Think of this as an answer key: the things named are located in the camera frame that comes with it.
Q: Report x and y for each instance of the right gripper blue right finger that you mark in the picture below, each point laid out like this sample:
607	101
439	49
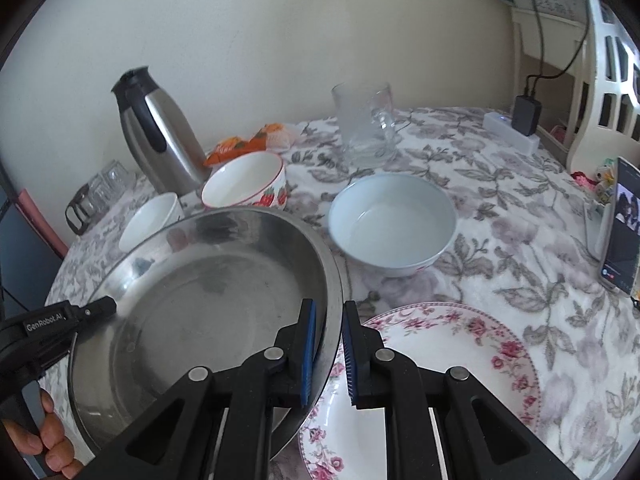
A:
351	348

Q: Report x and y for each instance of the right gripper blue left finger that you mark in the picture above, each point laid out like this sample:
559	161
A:
307	356

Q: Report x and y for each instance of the stainless steel round plate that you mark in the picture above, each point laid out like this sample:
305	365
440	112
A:
210	290

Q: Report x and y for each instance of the pink floral round plate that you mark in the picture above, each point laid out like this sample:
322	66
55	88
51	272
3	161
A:
339	442

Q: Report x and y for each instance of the pale blue round bowl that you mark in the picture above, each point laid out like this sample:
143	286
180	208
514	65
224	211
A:
395	224

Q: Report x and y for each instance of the strawberry pattern bowl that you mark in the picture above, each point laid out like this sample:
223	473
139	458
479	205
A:
255	179

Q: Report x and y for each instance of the small white square bowl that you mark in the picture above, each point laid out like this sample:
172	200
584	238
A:
163	210

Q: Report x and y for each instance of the person left hand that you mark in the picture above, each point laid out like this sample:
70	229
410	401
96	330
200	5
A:
50	441

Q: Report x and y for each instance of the small clear glass cups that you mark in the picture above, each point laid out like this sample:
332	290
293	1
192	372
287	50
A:
110	184

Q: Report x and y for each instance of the floral grey tablecloth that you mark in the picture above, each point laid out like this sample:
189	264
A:
520	256

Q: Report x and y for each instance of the orange snack packet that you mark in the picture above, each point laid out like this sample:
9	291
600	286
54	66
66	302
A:
233	148
275	137

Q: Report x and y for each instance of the clear glass mug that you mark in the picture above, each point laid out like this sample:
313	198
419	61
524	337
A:
365	115

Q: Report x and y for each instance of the stainless steel thermos jug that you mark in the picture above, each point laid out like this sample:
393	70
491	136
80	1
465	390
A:
158	135

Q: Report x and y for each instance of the white power strip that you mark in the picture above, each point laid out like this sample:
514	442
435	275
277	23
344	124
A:
501	127

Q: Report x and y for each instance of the white phone stand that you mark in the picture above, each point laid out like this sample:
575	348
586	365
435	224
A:
597	219

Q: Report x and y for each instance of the smartphone on stand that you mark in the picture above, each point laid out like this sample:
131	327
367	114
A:
620	258

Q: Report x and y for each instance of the black charger plug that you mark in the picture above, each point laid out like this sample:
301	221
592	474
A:
525	115

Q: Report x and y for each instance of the white lattice chair back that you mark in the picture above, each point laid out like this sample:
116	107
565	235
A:
610	126

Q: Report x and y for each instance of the white wooden shelf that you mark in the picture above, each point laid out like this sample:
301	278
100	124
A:
551	59

